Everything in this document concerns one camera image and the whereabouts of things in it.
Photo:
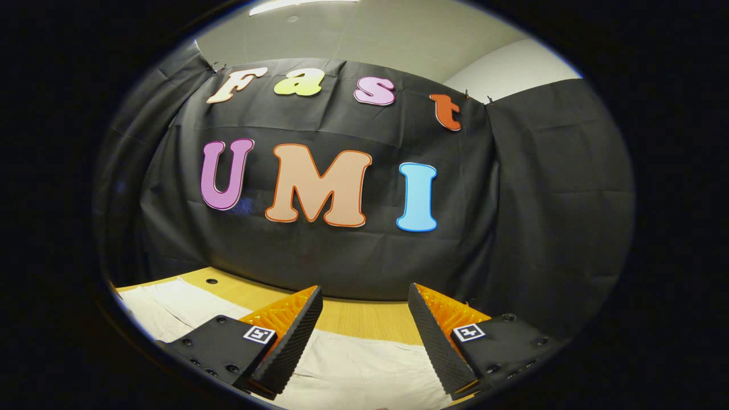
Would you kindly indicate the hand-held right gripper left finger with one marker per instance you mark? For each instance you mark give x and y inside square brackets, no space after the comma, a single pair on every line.
[290,341]

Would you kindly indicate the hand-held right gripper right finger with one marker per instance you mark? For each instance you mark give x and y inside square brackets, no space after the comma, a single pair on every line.
[435,341]

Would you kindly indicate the white jeans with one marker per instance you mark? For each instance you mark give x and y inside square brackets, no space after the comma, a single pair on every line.
[353,370]

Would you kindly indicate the black backdrop cloth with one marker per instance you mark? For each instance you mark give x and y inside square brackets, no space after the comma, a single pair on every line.
[342,256]

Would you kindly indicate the ceiling light panel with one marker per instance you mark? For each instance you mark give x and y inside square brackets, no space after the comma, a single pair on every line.
[296,5]

